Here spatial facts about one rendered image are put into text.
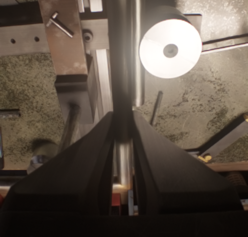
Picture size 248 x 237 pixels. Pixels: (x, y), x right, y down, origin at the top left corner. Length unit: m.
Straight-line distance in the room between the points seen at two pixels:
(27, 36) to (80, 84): 0.08
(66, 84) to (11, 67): 0.13
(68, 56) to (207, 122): 0.24
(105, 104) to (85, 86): 0.08
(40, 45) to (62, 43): 0.05
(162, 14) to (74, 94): 0.10
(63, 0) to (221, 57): 0.20
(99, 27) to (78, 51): 0.04
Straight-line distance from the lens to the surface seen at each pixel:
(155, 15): 0.20
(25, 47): 0.25
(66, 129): 0.19
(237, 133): 0.38
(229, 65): 0.32
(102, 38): 0.23
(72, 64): 0.21
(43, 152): 0.37
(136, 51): 0.19
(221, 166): 1.80
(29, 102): 0.34
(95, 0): 0.24
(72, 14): 0.19
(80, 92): 0.21
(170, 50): 0.19
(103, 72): 0.26
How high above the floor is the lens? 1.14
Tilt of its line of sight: 52 degrees down
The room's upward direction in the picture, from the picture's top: 179 degrees clockwise
